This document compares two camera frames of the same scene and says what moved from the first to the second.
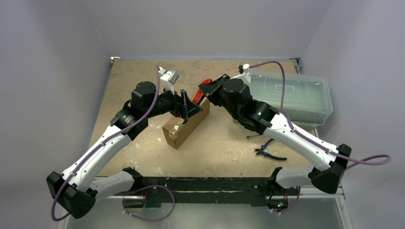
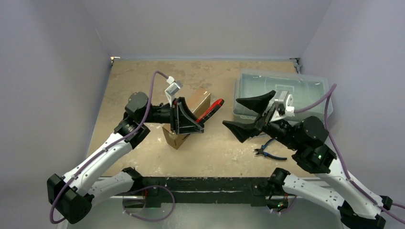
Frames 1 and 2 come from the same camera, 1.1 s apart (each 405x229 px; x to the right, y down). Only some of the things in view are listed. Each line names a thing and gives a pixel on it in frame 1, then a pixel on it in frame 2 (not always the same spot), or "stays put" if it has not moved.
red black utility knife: [200, 96] → [209, 111]
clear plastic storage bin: [307, 100] stays put
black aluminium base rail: [203, 191] stays put
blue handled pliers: [261, 150] stays put
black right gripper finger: [207, 88] → [259, 103]
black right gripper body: [216, 84] → [264, 119]
